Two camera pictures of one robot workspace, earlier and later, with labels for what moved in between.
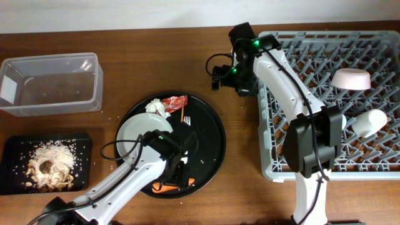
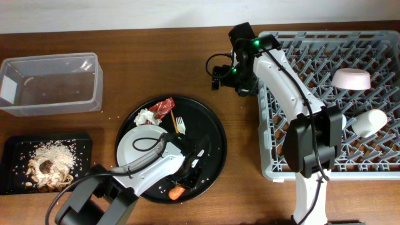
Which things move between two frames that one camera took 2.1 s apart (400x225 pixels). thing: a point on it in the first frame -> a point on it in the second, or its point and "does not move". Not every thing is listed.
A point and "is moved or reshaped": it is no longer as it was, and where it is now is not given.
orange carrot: [167, 188] -> [175, 192]
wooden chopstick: [182, 114] -> [174, 122]
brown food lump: [45, 167] does not move
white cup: [368, 123] does not move
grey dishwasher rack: [355, 70] does not move
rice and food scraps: [61, 154] does not move
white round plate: [130, 136] is moved or reshaped
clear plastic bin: [51, 84] does not move
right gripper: [250, 87] does not move
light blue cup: [344, 121] does not move
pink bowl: [351, 79] does not move
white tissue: [155, 104] -> [145, 116]
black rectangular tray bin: [16, 150] does not move
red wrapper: [172, 104] -> [161, 108]
